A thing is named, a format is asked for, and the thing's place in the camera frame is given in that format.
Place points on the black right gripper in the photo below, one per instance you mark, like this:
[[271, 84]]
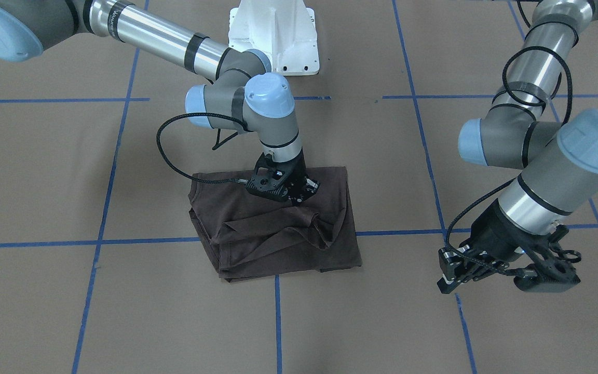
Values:
[[297, 171]]

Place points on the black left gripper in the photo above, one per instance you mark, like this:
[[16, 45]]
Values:
[[497, 232]]

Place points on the dark brown t-shirt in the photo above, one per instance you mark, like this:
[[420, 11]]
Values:
[[248, 237]]

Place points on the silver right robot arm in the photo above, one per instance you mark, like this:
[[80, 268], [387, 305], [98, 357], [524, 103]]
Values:
[[242, 94]]

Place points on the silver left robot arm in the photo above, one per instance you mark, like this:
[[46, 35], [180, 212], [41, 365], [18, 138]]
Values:
[[529, 127]]

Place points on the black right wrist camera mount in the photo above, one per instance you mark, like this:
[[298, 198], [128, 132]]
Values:
[[270, 179]]

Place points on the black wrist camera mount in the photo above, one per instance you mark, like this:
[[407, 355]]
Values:
[[270, 179], [552, 269]]

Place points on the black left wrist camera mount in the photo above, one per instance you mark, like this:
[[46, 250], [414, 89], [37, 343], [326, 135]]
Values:
[[552, 269]]

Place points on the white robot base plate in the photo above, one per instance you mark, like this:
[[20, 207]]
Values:
[[285, 31]]

